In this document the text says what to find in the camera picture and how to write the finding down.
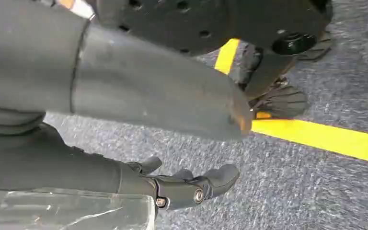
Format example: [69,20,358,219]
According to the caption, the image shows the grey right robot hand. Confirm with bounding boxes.
[0,0,255,211]

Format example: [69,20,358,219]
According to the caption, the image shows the short yellow floor tape strip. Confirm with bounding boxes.
[214,38,241,76]

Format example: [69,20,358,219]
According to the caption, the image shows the white and orange panel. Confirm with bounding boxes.
[56,0,96,20]

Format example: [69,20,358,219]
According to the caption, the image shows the black robot foot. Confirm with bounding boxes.
[297,30,333,62]
[231,44,309,120]

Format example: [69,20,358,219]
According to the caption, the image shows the ribbed grey right arm sleeve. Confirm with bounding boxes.
[0,103,47,136]

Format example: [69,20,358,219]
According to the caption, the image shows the clear plastic sheet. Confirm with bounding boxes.
[0,181,157,230]

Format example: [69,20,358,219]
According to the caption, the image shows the long yellow floor tape strip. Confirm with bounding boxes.
[251,118,368,167]

